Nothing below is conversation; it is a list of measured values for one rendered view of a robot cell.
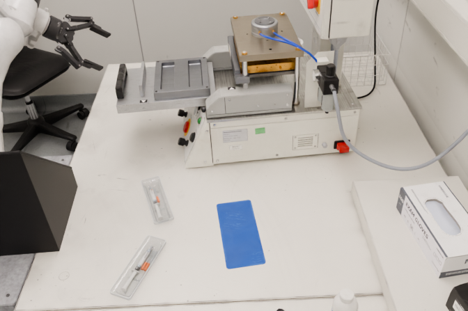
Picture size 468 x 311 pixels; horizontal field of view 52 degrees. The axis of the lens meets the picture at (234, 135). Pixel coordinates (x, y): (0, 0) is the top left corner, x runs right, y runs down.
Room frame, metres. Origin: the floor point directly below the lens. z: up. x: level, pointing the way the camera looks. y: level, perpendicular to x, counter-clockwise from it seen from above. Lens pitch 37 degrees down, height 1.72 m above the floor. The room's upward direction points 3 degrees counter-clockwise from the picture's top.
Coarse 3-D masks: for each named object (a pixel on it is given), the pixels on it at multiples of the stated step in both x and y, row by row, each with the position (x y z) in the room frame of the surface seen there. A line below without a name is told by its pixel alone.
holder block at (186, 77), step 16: (160, 64) 1.37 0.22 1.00; (176, 64) 1.37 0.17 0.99; (192, 64) 1.39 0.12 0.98; (160, 80) 1.27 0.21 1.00; (176, 80) 1.27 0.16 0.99; (192, 80) 1.29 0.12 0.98; (208, 80) 1.25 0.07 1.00; (160, 96) 1.20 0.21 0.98; (176, 96) 1.20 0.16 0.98; (192, 96) 1.21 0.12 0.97
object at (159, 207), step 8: (144, 184) 1.05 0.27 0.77; (152, 184) 1.05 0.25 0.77; (160, 184) 1.05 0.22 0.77; (152, 192) 1.02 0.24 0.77; (160, 192) 1.01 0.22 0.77; (152, 200) 0.98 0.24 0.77; (160, 200) 0.98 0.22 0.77; (152, 208) 0.95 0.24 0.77; (160, 208) 0.95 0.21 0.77; (168, 208) 0.95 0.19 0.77; (160, 216) 0.92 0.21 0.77; (168, 216) 0.92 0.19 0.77
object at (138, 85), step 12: (132, 72) 1.37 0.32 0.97; (144, 72) 1.32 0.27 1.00; (132, 84) 1.30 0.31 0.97; (144, 84) 1.28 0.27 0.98; (132, 96) 1.23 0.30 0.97; (144, 96) 1.22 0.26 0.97; (204, 96) 1.21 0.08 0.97; (120, 108) 1.18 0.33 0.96; (132, 108) 1.18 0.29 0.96; (144, 108) 1.19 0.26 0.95; (156, 108) 1.19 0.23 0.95; (168, 108) 1.19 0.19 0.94
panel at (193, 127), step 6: (186, 108) 1.43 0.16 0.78; (192, 108) 1.35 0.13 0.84; (192, 114) 1.31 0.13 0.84; (204, 114) 1.18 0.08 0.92; (186, 120) 1.36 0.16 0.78; (192, 120) 1.28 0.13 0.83; (204, 120) 1.16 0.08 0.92; (192, 126) 1.25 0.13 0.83; (198, 126) 1.19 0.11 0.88; (192, 132) 1.22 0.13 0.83; (198, 132) 1.16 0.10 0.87; (186, 138) 1.26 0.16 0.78; (192, 144) 1.17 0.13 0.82; (186, 150) 1.20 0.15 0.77; (186, 156) 1.17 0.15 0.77
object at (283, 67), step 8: (240, 64) 1.23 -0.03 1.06; (248, 64) 1.22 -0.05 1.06; (256, 64) 1.22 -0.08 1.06; (264, 64) 1.22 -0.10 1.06; (272, 64) 1.22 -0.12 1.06; (280, 64) 1.22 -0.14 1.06; (288, 64) 1.22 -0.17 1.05; (240, 72) 1.22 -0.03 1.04; (248, 72) 1.21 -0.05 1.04; (256, 72) 1.22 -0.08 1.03; (264, 72) 1.22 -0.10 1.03; (272, 72) 1.22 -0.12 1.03; (280, 72) 1.22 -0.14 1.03; (288, 72) 1.22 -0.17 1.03
